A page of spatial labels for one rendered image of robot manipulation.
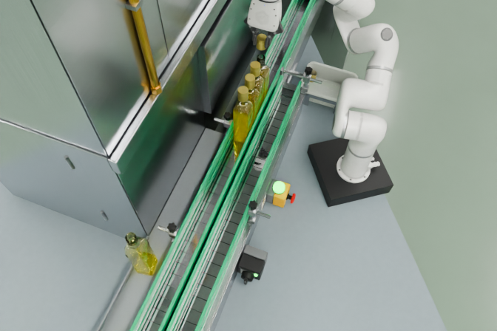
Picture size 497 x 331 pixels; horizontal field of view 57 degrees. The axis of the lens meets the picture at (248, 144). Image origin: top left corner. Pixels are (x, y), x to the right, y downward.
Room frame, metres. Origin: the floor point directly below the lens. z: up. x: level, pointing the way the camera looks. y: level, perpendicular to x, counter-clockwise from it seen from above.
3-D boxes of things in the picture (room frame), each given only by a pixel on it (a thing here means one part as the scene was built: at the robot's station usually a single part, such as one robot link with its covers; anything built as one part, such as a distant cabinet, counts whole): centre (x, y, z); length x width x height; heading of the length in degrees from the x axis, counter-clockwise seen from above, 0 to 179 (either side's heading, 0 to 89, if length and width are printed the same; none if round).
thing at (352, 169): (0.85, -0.41, 0.89); 0.16 x 0.13 x 0.15; 102
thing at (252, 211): (0.59, -0.04, 0.94); 0.07 x 0.04 x 0.13; 70
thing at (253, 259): (0.48, -0.02, 0.79); 0.08 x 0.08 x 0.08; 70
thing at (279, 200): (0.75, -0.12, 0.79); 0.07 x 0.07 x 0.07; 70
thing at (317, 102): (1.26, -0.31, 0.79); 0.27 x 0.17 x 0.08; 70
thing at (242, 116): (0.93, 0.02, 0.99); 0.06 x 0.06 x 0.21; 69
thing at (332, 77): (1.25, -0.33, 0.80); 0.22 x 0.17 x 0.09; 70
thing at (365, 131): (0.85, -0.39, 1.05); 0.13 x 0.10 x 0.16; 78
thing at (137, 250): (0.43, 0.31, 1.01); 0.06 x 0.06 x 0.26; 79
